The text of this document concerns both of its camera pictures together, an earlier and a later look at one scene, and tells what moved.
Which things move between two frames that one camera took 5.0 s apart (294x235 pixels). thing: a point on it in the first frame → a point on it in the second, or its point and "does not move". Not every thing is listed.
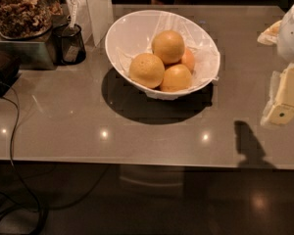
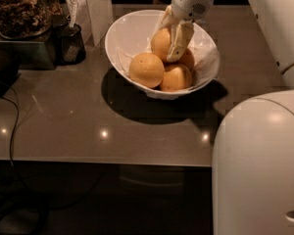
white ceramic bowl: x=133 y=34 does not move
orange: x=169 y=45 does not move
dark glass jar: x=68 y=45 does not move
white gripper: x=292 y=33 → x=187 y=4
